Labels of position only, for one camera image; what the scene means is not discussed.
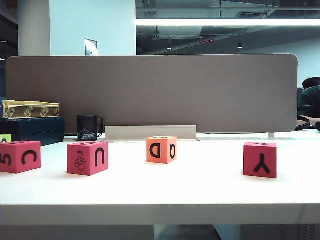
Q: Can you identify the orange block with Q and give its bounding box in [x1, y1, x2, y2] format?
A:
[146, 136, 178, 165]

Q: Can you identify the pink block with tree picture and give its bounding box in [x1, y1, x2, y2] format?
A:
[66, 141, 109, 177]

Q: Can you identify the pink block with Y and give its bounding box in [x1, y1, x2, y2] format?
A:
[243, 142, 278, 179]

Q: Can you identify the pink block with 5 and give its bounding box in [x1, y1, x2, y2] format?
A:
[0, 140, 42, 174]

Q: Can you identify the brown desk divider panel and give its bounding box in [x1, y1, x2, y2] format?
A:
[5, 53, 299, 134]

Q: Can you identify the black mug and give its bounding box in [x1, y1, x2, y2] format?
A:
[76, 114, 105, 142]

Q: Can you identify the long ceiling light strip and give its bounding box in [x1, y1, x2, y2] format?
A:
[135, 18, 320, 27]

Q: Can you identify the dark blue case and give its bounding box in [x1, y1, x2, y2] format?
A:
[0, 116, 65, 147]

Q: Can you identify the yellow patterned box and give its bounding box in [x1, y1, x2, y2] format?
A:
[1, 99, 61, 119]

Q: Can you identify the black and brown office chair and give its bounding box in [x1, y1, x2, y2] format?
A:
[296, 115, 320, 132]

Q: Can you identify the person in dark green shirt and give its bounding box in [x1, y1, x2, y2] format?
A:
[298, 77, 320, 118]

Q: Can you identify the beige cable tray cover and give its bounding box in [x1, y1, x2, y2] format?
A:
[104, 125, 201, 142]

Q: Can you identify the white wall notice sign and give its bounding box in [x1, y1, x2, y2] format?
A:
[84, 38, 98, 57]

